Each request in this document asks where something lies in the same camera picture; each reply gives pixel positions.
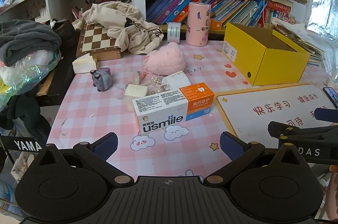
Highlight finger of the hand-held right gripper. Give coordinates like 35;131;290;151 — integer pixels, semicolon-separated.
267;121;338;144
314;107;338;124

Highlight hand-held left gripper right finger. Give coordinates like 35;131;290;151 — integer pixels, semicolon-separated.
203;132;305;186

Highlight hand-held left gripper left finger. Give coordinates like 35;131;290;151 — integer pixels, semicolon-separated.
34;132;135;187

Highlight white soap block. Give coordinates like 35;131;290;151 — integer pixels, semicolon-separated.
124;84;150;98

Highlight grey purple toy truck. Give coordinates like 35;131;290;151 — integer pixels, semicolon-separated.
90;67;113;92

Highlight yellow cardboard box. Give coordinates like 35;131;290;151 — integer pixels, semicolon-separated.
222;22;311;86

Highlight white orange toothpaste box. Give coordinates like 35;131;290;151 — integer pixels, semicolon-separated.
132;82;215;135

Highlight clear ribbon with pearls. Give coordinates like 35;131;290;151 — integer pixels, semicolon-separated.
143;76;171;95

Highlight white power adapter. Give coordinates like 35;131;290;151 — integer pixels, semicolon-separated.
161;70;191;90

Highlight pink plush toy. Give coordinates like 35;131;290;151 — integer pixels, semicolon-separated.
144;42;187;76

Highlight clear tape roll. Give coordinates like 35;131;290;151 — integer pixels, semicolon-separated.
167;22;181;43

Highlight black smartphone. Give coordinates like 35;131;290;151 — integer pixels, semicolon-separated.
323;87;338;108

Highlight yellow framed whiteboard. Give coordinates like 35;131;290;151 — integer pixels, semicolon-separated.
217;83;338;151

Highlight pink checked tablecloth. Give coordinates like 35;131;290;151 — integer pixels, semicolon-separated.
48;39;338;182

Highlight pink clear tube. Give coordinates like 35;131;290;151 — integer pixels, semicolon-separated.
131;70;148;85

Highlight stack of papers and booklets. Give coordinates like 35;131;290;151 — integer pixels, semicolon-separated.
272;17;328;66

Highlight dark cloth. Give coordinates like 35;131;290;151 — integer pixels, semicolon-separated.
0;93;52;145

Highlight wooden chessboard box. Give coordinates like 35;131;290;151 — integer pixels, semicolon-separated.
76;22;122;61

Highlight iridescent plastic bag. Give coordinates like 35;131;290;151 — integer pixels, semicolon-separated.
0;51;62;108

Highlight small orange box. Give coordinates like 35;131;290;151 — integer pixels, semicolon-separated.
210;18;224;30

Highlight pink cylindrical canister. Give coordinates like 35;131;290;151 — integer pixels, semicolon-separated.
185;2;212;46

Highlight cream canvas bag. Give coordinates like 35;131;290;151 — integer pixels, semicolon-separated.
82;1;164;54

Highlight grey folded cloth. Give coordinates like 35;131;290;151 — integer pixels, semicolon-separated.
0;19;62;67

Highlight row of colourful books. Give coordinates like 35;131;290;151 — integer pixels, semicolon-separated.
146;0;293;29

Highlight black printed strap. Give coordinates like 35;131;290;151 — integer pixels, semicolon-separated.
0;136;43;153

